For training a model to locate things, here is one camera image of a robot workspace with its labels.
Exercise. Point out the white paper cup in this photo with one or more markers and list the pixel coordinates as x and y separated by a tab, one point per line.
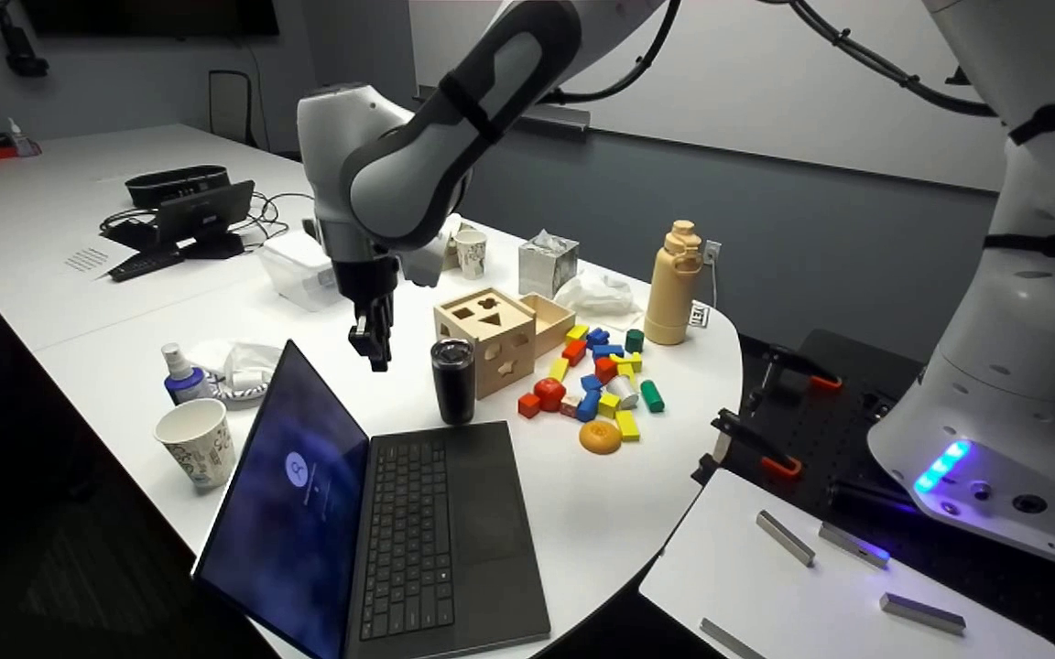
471	249

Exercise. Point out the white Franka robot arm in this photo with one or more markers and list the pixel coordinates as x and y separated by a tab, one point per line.
1015	280

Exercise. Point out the blue block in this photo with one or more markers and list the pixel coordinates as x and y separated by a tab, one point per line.
588	407
599	342

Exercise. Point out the grey tissue box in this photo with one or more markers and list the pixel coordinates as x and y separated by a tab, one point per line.
549	261

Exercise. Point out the white block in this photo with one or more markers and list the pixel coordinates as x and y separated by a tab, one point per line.
629	397

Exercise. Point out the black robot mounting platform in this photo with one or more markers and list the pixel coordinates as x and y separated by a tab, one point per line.
833	425

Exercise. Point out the grey office chair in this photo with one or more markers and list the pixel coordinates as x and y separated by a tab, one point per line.
231	103

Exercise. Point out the white crumpled cloth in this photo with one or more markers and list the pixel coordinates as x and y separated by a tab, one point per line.
604	294

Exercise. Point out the dark grey laptop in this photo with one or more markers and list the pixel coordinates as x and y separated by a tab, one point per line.
383	537

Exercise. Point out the wall whiteboard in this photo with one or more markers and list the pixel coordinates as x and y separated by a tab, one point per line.
734	86

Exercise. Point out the patterned paper cup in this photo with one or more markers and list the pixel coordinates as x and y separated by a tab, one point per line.
198	444

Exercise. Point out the wooden shape sorter box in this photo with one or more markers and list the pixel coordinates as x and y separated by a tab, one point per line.
486	337

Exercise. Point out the tan insulated bottle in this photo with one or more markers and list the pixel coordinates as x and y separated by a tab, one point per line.
675	282

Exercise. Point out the clear plastic container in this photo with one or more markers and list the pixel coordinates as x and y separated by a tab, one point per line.
300	265

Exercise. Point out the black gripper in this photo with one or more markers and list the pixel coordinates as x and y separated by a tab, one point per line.
368	282

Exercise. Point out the small red block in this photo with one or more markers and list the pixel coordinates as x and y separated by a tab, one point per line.
529	405

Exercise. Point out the yellow block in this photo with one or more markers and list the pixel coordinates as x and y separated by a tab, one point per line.
611	405
557	368
631	364
629	425

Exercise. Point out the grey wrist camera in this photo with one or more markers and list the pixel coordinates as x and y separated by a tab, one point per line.
428	265

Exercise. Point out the wall television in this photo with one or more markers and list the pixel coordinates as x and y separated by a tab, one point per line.
149	16

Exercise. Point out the black tumbler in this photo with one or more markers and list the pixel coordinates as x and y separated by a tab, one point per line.
452	382

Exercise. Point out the white board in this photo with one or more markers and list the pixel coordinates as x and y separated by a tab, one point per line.
795	599

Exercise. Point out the small spray bottle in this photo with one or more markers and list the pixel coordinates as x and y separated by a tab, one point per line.
182	374

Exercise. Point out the orange black clamp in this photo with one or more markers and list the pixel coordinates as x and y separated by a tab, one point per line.
823	382
783	468

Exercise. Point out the wooden sorter lid tray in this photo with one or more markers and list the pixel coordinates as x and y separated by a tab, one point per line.
551	321

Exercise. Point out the green cylinder block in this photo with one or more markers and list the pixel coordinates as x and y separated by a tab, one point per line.
649	397

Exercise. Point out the large red block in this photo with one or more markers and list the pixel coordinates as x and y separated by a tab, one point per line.
549	393

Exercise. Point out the grey metal bar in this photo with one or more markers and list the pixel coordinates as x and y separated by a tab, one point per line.
921	612
855	548
729	637
784	538

